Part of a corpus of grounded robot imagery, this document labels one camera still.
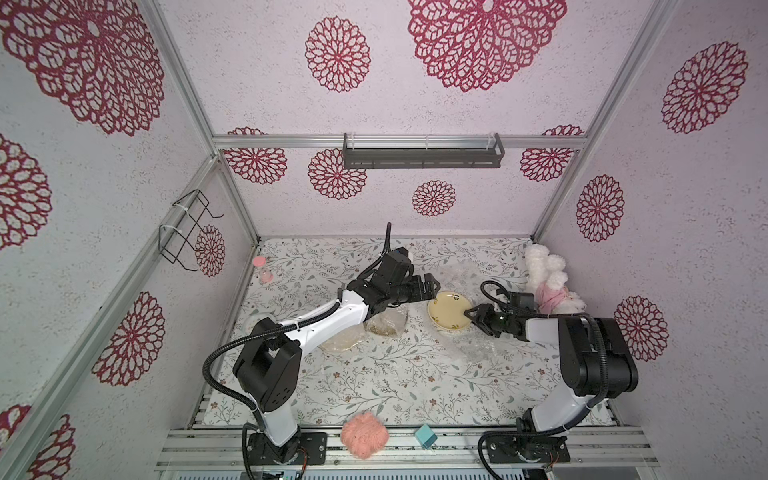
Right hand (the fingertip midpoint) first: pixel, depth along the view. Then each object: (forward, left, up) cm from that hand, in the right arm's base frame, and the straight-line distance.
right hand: (468, 311), depth 97 cm
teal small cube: (-36, +16, 0) cm, 39 cm away
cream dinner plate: (0, +7, 0) cm, 7 cm away
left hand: (-3, +15, +16) cm, 22 cm away
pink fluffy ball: (-37, +31, +4) cm, 48 cm away
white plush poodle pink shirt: (+7, -23, +10) cm, 26 cm away
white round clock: (-5, +69, +2) cm, 69 cm away
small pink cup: (+13, +70, +1) cm, 71 cm away
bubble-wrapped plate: (-12, +38, +3) cm, 40 cm away
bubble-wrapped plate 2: (-6, +26, +3) cm, 27 cm away
